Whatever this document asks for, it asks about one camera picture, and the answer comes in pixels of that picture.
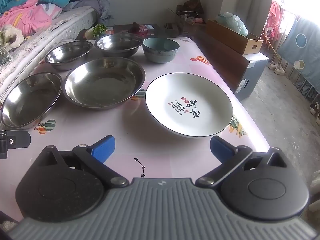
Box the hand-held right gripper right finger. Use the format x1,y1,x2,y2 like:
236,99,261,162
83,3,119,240
196,135,288,187

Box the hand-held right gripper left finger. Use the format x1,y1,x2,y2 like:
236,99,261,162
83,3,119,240
35,135,129,188

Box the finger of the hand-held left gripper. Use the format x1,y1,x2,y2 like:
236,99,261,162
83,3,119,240
4,131,31,149

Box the white printed plate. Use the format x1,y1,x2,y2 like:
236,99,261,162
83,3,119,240
145,72,234,138

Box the medium shallow steel bowl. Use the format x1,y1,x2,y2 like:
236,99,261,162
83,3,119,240
1,72,63,130

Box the large steel bowl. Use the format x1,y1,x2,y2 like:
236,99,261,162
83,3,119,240
62,57,146,110

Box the small steel bowl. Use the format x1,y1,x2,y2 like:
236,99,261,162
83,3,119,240
45,40,93,71

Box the deep steel bowl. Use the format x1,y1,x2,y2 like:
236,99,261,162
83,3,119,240
94,34,143,58

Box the green ceramic bowl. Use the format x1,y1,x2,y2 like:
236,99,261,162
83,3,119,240
142,37,180,63

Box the pink printed table cover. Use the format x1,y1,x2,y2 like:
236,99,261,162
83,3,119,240
0,37,272,223

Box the grey cabinet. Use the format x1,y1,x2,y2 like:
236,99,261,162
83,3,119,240
234,51,269,102

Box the green leaf-patterned pillow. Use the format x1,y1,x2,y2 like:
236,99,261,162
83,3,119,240
0,44,13,67

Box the brown wooden board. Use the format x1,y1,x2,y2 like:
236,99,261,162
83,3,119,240
192,27,250,94

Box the black and white slipper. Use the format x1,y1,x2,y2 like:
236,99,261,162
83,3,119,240
310,102,320,125

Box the white fluffy cloth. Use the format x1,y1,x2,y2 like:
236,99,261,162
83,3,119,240
0,24,24,52

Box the long open cardboard box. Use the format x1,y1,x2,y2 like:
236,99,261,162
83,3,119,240
205,19,264,55

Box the yellow broom stick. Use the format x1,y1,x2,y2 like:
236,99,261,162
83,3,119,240
262,27,278,55

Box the leafy green vegetable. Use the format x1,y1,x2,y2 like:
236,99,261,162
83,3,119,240
85,24,107,40

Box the white bed mattress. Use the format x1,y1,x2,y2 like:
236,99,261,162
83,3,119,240
0,5,98,100

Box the blue hanging cloth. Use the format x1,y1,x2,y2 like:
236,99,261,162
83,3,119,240
277,17,320,93

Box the red onion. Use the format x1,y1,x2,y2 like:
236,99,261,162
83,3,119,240
128,22,149,35

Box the printed cardboard box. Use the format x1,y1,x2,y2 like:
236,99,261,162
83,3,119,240
175,11,208,37

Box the pink clothing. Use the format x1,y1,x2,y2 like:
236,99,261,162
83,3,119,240
0,0,63,32

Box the pale green plastic bag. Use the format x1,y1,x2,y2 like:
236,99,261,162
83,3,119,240
216,12,248,37

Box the dark flat box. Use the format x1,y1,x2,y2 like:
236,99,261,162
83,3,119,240
75,24,180,40

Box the small grey bag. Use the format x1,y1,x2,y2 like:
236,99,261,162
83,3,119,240
164,22,180,37

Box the pink hanging clothes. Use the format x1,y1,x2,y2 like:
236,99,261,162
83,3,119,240
264,1,282,42

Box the grey clothing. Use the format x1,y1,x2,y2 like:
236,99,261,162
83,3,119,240
62,0,110,20

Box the brown bag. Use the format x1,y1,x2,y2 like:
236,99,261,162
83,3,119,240
184,0,204,14

